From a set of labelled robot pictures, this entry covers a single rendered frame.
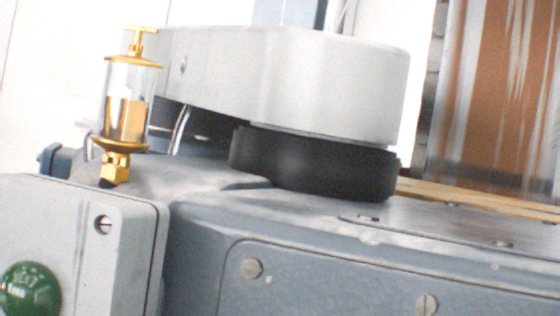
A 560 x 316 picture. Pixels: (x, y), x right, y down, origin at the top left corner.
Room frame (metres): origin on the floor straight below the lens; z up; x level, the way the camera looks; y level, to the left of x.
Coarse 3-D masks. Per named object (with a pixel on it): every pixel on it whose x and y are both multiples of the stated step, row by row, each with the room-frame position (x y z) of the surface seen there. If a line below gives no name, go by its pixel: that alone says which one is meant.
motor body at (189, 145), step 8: (152, 128) 1.07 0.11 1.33; (152, 136) 0.97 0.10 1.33; (160, 136) 0.97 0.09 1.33; (168, 136) 0.98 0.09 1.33; (184, 136) 1.02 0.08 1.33; (192, 136) 1.05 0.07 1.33; (152, 144) 0.97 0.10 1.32; (160, 144) 0.96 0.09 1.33; (168, 144) 0.96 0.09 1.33; (184, 144) 0.96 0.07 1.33; (192, 144) 0.96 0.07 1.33; (200, 144) 0.96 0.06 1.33; (208, 144) 0.97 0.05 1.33; (216, 144) 0.99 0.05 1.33; (224, 144) 1.01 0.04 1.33; (144, 152) 0.99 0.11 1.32; (152, 152) 0.97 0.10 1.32; (160, 152) 0.96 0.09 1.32; (184, 152) 0.96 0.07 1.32; (192, 152) 0.96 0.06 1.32; (200, 152) 0.96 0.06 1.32; (208, 152) 0.96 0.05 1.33; (216, 152) 0.96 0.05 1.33; (224, 152) 0.96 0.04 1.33
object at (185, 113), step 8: (184, 104) 0.82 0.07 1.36; (184, 112) 0.81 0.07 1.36; (184, 120) 0.81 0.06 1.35; (176, 128) 0.81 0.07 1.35; (88, 136) 0.64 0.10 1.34; (176, 136) 0.81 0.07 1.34; (88, 144) 0.65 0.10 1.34; (176, 144) 0.81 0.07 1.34; (88, 152) 0.66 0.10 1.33; (168, 152) 0.81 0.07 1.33; (176, 152) 0.81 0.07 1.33; (88, 160) 0.67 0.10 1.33
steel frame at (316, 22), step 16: (256, 0) 5.58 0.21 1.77; (272, 0) 5.55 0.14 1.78; (288, 0) 5.53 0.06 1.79; (304, 0) 5.50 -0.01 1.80; (320, 0) 5.90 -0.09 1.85; (256, 16) 5.58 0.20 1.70; (272, 16) 5.55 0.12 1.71; (288, 16) 5.52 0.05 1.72; (304, 16) 5.50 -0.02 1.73; (320, 16) 5.89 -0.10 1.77
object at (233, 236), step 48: (336, 144) 0.62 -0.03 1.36; (144, 192) 0.54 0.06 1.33; (192, 192) 0.52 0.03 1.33; (240, 192) 0.55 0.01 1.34; (288, 192) 0.60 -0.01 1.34; (192, 240) 0.50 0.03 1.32; (240, 240) 0.50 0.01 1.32; (288, 240) 0.49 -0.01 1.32; (336, 240) 0.49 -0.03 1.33; (384, 240) 0.48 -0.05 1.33; (432, 240) 0.48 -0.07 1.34; (480, 240) 0.49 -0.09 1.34; (528, 240) 0.53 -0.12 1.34; (192, 288) 0.50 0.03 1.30; (240, 288) 0.49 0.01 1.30; (288, 288) 0.49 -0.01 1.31; (336, 288) 0.48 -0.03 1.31; (384, 288) 0.47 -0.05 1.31; (432, 288) 0.47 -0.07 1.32; (480, 288) 0.46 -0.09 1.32; (528, 288) 0.46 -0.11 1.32
